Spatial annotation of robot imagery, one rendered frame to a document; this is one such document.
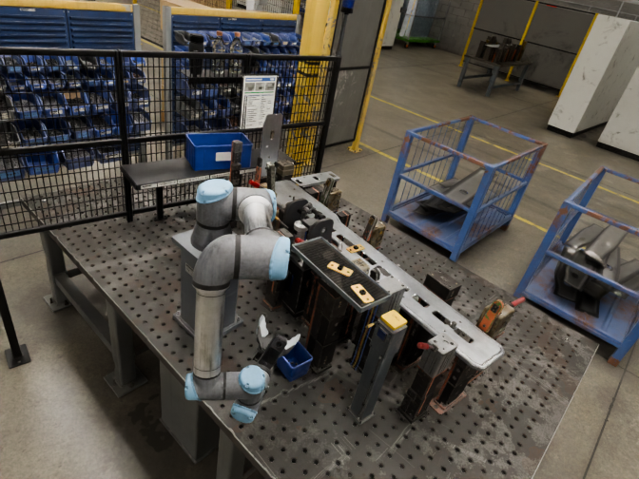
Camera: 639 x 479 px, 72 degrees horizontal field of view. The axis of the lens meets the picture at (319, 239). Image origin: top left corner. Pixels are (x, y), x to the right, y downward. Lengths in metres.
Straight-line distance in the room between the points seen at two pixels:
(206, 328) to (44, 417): 1.49
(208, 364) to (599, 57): 8.78
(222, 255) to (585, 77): 8.73
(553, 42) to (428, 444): 12.67
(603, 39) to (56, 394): 9.00
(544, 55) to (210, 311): 13.07
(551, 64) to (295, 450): 12.89
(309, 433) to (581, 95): 8.53
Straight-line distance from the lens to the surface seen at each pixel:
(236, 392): 1.32
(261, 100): 2.54
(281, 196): 2.20
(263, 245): 1.12
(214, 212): 1.51
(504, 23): 14.18
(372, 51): 5.45
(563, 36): 13.69
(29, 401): 2.66
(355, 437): 1.63
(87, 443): 2.45
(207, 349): 1.24
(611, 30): 9.38
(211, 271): 1.12
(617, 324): 3.93
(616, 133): 9.44
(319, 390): 1.71
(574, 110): 9.49
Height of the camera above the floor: 2.03
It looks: 33 degrees down
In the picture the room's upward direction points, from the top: 12 degrees clockwise
